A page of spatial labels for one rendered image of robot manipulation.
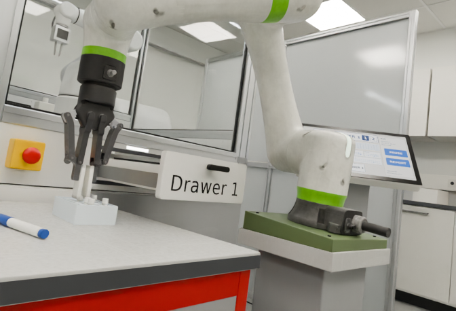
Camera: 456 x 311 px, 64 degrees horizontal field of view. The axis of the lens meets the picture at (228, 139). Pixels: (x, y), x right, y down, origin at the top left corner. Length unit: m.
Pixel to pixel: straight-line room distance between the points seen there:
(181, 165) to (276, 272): 0.35
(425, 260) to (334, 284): 2.80
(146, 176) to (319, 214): 0.43
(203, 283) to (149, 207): 0.67
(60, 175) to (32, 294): 0.66
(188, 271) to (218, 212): 0.91
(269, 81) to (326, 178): 0.31
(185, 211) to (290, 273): 0.54
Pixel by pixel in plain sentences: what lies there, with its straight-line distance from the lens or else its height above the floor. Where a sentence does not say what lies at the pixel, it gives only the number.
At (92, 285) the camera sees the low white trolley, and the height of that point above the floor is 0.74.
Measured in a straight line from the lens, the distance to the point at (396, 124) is 2.44.
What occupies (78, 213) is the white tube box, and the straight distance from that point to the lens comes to 0.76.
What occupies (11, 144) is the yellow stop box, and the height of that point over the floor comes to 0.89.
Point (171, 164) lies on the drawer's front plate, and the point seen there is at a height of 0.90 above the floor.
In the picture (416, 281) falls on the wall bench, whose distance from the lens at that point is 3.75.
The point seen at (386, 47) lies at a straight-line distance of 2.63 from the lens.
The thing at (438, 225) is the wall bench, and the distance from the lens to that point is 3.65.
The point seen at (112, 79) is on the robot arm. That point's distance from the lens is 0.80.
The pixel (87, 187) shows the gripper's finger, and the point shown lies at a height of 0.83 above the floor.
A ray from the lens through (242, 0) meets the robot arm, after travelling 0.81.
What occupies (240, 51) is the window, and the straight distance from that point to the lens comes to 1.58.
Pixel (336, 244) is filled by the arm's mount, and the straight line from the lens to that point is 0.84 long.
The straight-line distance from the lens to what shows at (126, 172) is 0.99.
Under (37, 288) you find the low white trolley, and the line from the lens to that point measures 0.46.
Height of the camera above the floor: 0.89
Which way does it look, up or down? 6 degrees up
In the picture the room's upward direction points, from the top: 8 degrees clockwise
